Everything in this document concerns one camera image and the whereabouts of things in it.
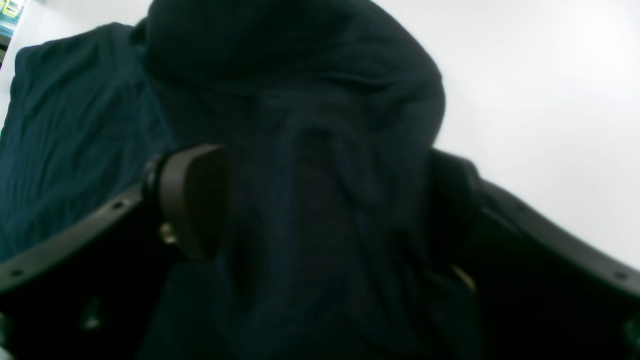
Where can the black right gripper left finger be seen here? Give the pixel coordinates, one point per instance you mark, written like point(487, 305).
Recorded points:
point(89, 292)

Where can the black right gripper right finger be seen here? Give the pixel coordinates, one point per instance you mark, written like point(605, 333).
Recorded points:
point(542, 294)

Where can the black T-shirt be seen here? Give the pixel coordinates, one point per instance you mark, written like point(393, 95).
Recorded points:
point(328, 110)

